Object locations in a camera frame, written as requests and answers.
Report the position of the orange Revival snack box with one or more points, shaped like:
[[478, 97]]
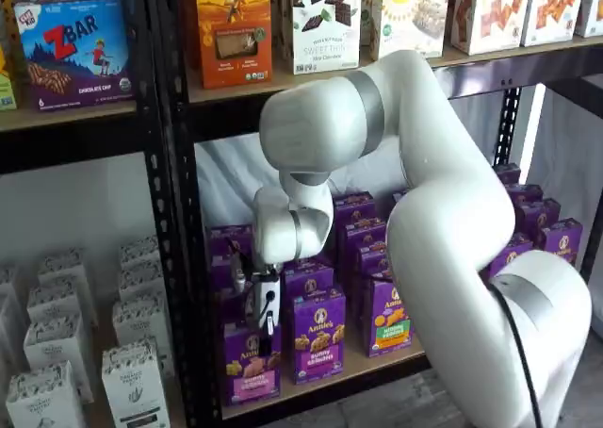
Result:
[[233, 37]]

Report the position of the purple Annie's box orange patch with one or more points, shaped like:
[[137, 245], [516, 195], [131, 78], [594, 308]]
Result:
[[511, 260]]

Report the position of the blue pretzel crackers box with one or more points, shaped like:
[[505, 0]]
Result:
[[556, 13]]

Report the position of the orange pretzel crackers box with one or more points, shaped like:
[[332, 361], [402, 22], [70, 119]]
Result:
[[494, 13]]

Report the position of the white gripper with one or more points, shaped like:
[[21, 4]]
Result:
[[258, 301]]

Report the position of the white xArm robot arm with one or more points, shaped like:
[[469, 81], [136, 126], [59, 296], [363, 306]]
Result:
[[447, 211]]

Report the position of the white snack box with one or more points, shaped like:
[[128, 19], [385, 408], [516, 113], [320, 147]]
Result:
[[592, 8]]

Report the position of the yellow Bobo's box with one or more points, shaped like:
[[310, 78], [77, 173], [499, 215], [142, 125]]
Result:
[[5, 93]]

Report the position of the Simple Mills sweet thins box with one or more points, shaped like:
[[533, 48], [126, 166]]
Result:
[[325, 32]]

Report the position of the purple Annie's chocolate grahams box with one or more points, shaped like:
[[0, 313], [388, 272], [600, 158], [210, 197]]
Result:
[[537, 213], [560, 239], [508, 173], [525, 193]]

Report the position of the purple Annie's box green patch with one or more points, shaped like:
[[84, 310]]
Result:
[[388, 324], [372, 263], [365, 235], [353, 209]]

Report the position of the purple Annie's box pink patch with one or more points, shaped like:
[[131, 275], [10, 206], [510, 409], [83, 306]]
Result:
[[233, 310], [216, 241], [221, 277], [245, 376]]

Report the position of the Simple Mills bars box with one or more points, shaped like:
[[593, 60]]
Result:
[[410, 18]]

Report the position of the black metal shelving rack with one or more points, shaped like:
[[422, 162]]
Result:
[[70, 147], [226, 121]]

